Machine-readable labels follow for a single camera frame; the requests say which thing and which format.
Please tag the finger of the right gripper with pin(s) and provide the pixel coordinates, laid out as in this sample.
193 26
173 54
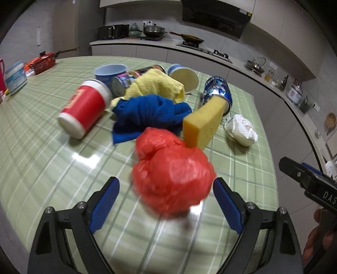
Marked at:
294 170
312 169

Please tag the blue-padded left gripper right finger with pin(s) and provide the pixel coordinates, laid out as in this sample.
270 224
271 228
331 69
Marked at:
232 205

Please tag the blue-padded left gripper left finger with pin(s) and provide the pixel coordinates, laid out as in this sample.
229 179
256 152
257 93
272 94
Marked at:
100 204

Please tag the red plastic bag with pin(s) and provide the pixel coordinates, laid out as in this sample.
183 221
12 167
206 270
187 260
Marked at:
170 177

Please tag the white paper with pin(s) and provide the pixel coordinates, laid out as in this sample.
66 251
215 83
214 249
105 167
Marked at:
241 129

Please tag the yellow sponge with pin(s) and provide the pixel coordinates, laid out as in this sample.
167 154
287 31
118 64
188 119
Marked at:
200 126

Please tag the blue towel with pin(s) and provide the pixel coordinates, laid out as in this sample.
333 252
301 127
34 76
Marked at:
133 116

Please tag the red paper cup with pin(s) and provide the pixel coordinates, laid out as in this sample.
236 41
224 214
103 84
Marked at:
84 108

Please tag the blue pepsi can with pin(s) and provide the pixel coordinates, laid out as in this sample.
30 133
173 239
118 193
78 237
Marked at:
217 86

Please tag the black labelled tin can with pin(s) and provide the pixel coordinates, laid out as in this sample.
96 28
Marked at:
121 82

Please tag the blue plastic bowl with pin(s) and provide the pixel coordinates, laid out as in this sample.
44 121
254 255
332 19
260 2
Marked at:
106 72

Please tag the blue white paper cup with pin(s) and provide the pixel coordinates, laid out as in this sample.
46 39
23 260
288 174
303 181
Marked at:
184 75

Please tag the yellow towel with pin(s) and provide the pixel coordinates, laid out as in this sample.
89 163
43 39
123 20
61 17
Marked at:
155 82

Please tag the person's right hand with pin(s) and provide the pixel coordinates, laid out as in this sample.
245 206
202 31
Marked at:
320 215

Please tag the white plate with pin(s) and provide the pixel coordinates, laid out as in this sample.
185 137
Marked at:
330 170

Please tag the cutting board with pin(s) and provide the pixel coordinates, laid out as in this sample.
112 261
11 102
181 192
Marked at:
331 145

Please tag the round bamboo basket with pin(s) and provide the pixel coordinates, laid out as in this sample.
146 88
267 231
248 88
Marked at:
330 121

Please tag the black utensil holder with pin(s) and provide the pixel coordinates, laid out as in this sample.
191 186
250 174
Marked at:
306 105

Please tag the green checkered tablecloth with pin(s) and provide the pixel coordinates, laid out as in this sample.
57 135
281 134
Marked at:
42 166

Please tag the white rice cooker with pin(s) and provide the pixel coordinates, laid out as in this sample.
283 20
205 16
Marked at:
295 92

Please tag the dark sauce bottle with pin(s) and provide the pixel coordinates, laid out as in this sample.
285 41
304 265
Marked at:
283 83

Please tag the oil bottle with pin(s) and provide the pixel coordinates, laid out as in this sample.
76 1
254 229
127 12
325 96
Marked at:
269 75

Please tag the red thermos jug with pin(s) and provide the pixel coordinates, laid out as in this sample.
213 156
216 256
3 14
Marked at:
2 76

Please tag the white blue plastic tub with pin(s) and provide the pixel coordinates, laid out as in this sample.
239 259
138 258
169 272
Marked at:
15 77

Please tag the gas stove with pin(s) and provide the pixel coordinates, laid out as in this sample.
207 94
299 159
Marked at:
214 52

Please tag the red enamel pot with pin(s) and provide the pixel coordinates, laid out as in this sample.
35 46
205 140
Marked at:
43 62

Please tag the frying pan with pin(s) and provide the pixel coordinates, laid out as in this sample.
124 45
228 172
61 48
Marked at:
188 38

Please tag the black microwave oven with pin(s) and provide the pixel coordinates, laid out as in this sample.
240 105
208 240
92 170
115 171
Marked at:
116 31

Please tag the black range hood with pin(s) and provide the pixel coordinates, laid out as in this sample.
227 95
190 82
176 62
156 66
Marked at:
217 15

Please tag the black lidded wok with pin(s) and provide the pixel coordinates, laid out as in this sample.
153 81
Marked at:
154 31

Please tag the grey refrigerator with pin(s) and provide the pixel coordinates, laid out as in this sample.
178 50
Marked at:
74 25

